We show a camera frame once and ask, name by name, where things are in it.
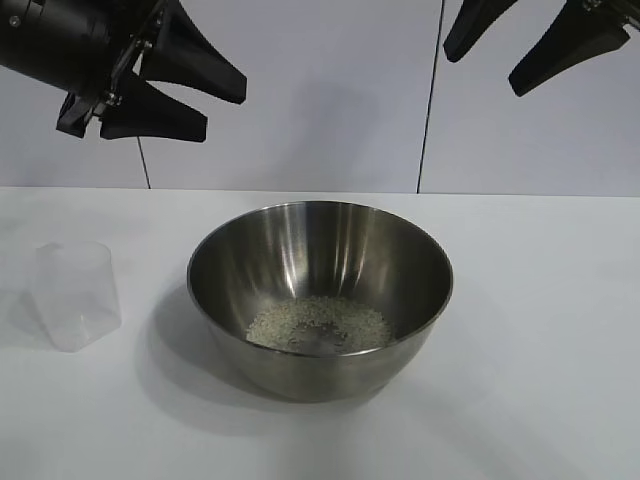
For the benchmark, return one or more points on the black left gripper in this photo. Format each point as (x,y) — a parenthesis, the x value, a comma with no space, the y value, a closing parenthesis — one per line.
(60,40)

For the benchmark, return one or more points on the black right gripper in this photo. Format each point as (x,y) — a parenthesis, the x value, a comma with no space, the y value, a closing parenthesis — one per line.
(615,7)

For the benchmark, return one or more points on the stainless steel mixing bowl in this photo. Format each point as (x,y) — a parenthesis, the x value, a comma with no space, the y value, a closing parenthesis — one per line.
(320,250)

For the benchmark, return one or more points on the clear plastic measuring cup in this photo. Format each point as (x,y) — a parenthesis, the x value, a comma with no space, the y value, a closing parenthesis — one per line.
(75,300)

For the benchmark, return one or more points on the white rice grains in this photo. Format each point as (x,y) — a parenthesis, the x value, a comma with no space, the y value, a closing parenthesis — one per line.
(280,325)

